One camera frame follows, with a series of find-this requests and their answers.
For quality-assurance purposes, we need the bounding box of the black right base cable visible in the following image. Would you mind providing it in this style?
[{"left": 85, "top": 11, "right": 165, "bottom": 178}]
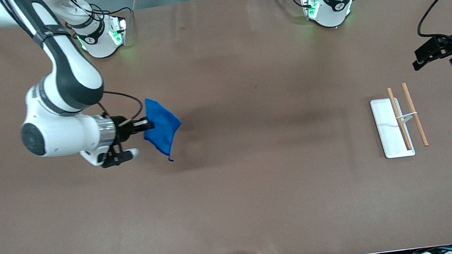
[{"left": 64, "top": 0, "right": 136, "bottom": 40}]

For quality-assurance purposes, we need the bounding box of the blue cloth towel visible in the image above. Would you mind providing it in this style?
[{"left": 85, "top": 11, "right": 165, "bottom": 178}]
[{"left": 139, "top": 94, "right": 187, "bottom": 165}]

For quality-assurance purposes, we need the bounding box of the white wire rack bracket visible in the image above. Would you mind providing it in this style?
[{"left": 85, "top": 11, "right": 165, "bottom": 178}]
[{"left": 395, "top": 111, "right": 419, "bottom": 125}]

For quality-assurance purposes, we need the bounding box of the wooden rack rod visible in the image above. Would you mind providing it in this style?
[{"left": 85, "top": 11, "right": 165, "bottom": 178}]
[
  {"left": 401, "top": 81, "right": 429, "bottom": 149},
  {"left": 387, "top": 86, "right": 413, "bottom": 153}
]

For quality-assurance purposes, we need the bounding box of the white rack base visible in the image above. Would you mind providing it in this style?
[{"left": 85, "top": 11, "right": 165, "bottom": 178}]
[{"left": 369, "top": 95, "right": 416, "bottom": 161}]

